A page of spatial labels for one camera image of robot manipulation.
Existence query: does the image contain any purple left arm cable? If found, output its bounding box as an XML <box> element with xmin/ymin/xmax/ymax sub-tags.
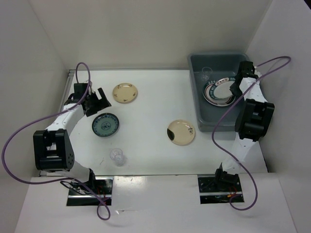
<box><xmin>1</xmin><ymin>62</ymin><xmax>111</xmax><ymax>220</ymax></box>

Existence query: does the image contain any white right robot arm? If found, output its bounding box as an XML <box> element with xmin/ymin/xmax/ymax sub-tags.
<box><xmin>213</xmin><ymin>61</ymin><xmax>275</xmax><ymax>192</ymax></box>

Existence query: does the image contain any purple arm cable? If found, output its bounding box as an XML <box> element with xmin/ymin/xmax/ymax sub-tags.
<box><xmin>1</xmin><ymin>62</ymin><xmax>111</xmax><ymax>220</ymax></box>
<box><xmin>211</xmin><ymin>56</ymin><xmax>292</xmax><ymax>211</ymax></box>

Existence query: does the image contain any blue floral green dish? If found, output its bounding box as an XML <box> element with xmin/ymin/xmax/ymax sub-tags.
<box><xmin>92</xmin><ymin>113</ymin><xmax>120</xmax><ymax>137</ymax></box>

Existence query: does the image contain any clear plastic cup on table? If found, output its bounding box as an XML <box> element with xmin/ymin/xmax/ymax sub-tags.
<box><xmin>110</xmin><ymin>148</ymin><xmax>125</xmax><ymax>166</ymax></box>

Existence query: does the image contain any beige dish with dark spot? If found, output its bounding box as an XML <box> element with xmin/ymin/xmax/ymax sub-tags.
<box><xmin>167</xmin><ymin>119</ymin><xmax>196</xmax><ymax>146</ymax></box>

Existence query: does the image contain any clear plastic cup in bin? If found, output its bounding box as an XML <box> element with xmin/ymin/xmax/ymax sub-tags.
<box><xmin>201</xmin><ymin>67</ymin><xmax>213</xmax><ymax>82</ymax></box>

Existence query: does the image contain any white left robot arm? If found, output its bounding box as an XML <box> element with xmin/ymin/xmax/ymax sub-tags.
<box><xmin>33</xmin><ymin>83</ymin><xmax>111</xmax><ymax>194</ymax></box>

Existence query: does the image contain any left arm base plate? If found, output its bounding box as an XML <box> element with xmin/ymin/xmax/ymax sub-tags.
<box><xmin>61</xmin><ymin>176</ymin><xmax>113</xmax><ymax>206</ymax></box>

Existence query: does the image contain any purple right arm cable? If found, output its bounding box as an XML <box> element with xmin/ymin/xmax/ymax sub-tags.
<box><xmin>211</xmin><ymin>56</ymin><xmax>292</xmax><ymax>211</ymax></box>

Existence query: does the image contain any beige dish with flowers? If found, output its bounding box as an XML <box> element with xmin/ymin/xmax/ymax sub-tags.
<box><xmin>112</xmin><ymin>83</ymin><xmax>138</xmax><ymax>103</ymax></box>

